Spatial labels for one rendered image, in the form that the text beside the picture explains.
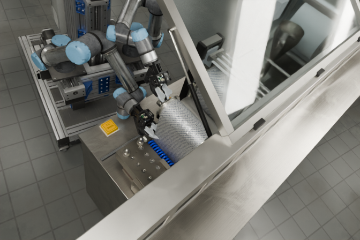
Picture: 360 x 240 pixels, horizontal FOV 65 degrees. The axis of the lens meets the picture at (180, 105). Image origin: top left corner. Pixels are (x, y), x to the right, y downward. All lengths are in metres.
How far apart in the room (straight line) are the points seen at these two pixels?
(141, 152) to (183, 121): 0.32
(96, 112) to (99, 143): 0.98
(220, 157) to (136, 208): 0.26
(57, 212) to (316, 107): 1.92
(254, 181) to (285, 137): 0.26
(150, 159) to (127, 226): 0.79
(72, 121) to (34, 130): 0.39
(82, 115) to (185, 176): 1.90
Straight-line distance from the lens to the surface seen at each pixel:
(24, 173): 2.61
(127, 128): 1.68
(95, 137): 1.64
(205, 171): 0.76
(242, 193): 1.03
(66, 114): 2.58
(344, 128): 3.87
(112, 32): 1.43
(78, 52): 1.49
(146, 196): 0.71
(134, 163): 1.43
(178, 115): 1.27
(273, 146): 1.18
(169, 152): 1.44
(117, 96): 1.55
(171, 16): 0.78
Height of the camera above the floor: 2.32
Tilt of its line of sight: 51 degrees down
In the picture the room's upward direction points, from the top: 20 degrees clockwise
